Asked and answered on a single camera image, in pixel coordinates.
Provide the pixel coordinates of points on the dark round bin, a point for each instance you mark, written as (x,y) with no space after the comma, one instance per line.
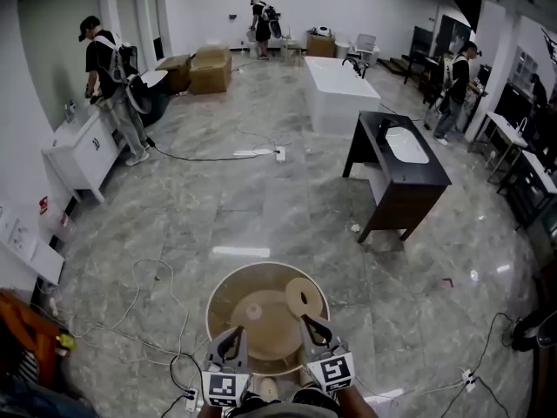
(152,100)

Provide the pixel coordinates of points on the person's left forearm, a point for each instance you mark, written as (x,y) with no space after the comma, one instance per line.
(215,411)

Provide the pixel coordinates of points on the small yellow pouch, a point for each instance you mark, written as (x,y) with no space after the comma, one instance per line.
(65,341)

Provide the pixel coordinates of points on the white chair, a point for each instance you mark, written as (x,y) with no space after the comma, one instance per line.
(365,46)

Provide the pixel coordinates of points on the beige foam roll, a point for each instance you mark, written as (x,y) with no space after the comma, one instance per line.
(293,303)

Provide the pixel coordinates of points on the round wooden tub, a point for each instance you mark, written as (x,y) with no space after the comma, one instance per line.
(261,277)

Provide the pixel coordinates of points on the white vanity cabinet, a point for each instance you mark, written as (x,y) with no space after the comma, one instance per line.
(82,150)

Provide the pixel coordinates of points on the white paper scrap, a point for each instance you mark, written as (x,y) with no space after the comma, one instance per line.
(354,227)

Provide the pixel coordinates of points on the flat cardboard box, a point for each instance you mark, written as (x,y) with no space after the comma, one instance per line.
(174,74)

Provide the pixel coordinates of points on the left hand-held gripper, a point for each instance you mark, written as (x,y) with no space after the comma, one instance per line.
(224,386)

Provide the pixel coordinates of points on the white bathtub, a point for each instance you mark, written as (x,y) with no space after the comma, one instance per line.
(339,98)

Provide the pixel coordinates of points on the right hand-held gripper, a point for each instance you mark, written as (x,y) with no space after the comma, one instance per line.
(333,370)

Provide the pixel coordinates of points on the orange wooden cabinet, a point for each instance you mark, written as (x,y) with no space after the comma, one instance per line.
(30,333)

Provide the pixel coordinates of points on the white low cabinet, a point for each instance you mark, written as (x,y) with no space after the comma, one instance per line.
(26,246)

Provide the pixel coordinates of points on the large cardboard box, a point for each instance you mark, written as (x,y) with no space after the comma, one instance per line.
(211,70)

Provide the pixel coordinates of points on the red angled piece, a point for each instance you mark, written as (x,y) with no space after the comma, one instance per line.
(448,281)

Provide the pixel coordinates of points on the white top metal table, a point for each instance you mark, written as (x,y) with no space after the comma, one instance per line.
(535,172)
(507,129)

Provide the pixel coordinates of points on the person's right forearm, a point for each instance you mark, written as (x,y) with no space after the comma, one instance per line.
(354,401)

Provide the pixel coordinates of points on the black basin faucet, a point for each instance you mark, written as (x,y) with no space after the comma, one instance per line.
(385,130)

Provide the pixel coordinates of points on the person's grey shirt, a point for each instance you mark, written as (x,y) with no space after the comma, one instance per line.
(283,409)

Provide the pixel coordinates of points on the dark wooden vanity cabinet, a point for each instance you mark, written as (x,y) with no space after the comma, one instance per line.
(404,190)

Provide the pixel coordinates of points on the clear water jug red label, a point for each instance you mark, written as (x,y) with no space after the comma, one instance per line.
(55,222)

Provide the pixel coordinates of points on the white sink basin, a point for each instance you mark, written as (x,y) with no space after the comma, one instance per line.
(409,146)

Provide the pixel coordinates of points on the small cardboard box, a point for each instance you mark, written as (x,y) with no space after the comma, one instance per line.
(320,45)

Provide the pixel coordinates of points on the black floor equipment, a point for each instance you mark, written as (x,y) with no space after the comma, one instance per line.
(535,331)

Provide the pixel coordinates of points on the black bathtub faucet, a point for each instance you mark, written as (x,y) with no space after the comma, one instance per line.
(354,65)

